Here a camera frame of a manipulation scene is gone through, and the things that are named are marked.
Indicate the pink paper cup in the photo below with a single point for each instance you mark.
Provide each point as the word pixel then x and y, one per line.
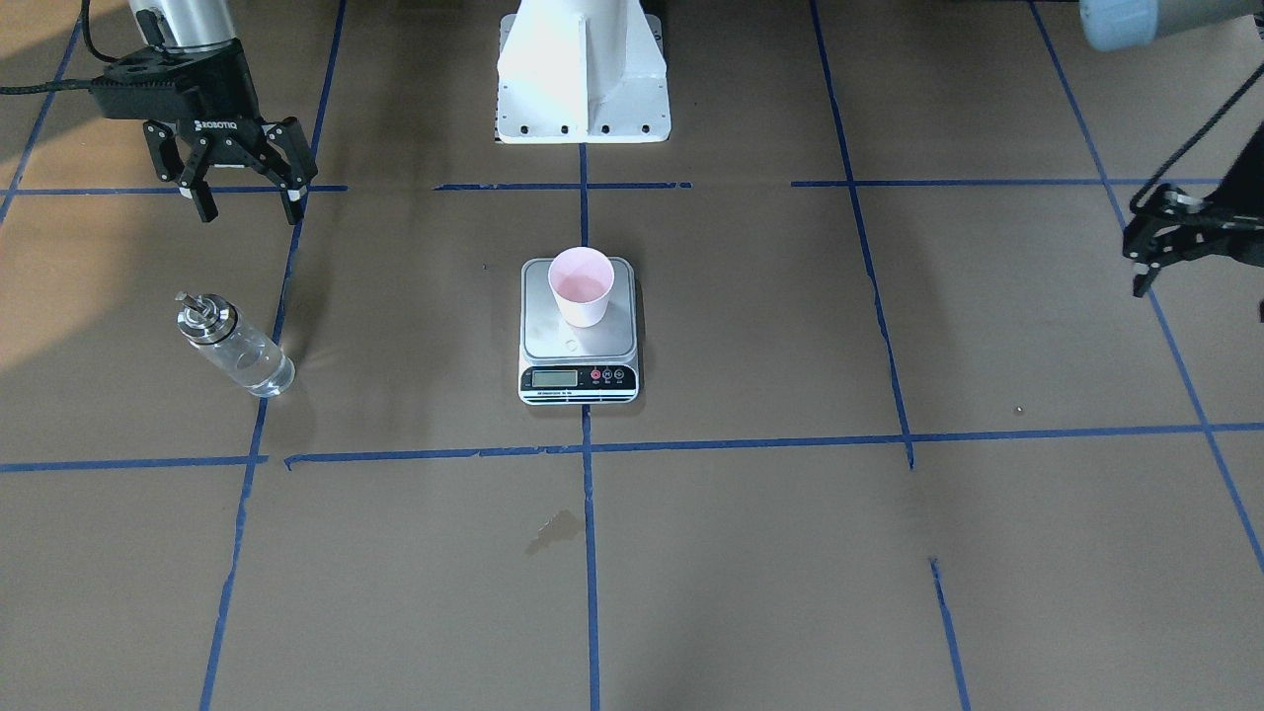
pixel 581 280

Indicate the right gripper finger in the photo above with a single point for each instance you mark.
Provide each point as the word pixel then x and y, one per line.
pixel 188 174
pixel 288 162

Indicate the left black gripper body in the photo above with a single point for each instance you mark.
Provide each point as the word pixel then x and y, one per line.
pixel 1246 202

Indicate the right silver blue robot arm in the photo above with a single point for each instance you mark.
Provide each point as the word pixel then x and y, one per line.
pixel 181 26

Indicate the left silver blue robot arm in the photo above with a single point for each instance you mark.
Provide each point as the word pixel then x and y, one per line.
pixel 1114 25

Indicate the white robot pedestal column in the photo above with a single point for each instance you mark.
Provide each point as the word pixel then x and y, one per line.
pixel 572 72

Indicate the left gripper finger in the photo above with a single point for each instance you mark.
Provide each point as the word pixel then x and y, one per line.
pixel 1164 226
pixel 1151 255

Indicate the clear glass sauce bottle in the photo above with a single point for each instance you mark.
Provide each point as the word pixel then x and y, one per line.
pixel 217 330

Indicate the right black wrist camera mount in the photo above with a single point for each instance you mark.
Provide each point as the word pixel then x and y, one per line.
pixel 142 85

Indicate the silver digital kitchen scale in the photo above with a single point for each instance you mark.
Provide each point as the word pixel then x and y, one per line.
pixel 560 364

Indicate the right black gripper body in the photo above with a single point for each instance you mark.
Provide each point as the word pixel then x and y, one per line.
pixel 229 128

